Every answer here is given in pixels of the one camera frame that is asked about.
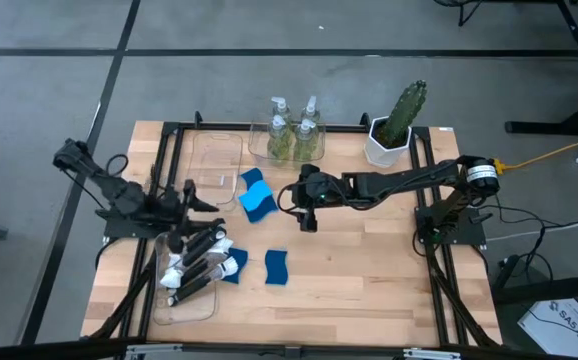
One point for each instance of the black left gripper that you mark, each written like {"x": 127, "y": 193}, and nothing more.
{"x": 187, "y": 210}

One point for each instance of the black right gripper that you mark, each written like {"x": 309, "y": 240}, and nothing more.
{"x": 319, "y": 192}

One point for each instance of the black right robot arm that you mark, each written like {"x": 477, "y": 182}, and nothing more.
{"x": 404, "y": 180}

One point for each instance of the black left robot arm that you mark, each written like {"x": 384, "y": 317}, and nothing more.
{"x": 119, "y": 192}

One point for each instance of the clear plastic bin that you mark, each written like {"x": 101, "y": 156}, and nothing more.
{"x": 217, "y": 155}
{"x": 189, "y": 312}
{"x": 259, "y": 145}

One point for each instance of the green cactus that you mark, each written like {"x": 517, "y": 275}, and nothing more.
{"x": 406, "y": 107}

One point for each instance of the black power strip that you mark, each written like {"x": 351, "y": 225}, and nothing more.
{"x": 505, "y": 270}

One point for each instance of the black chair base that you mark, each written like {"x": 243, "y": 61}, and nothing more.
{"x": 461, "y": 7}

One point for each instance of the black desk foot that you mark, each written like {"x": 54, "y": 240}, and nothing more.
{"x": 549, "y": 291}

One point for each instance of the white printed paper sheet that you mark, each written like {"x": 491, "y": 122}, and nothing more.
{"x": 559, "y": 325}

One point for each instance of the black aluminium table frame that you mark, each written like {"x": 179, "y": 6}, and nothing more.
{"x": 219, "y": 125}

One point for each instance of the black frame crossbeam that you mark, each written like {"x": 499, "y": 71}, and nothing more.
{"x": 44, "y": 350}

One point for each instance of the black desk frame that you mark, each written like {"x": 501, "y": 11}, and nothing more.
{"x": 544, "y": 127}

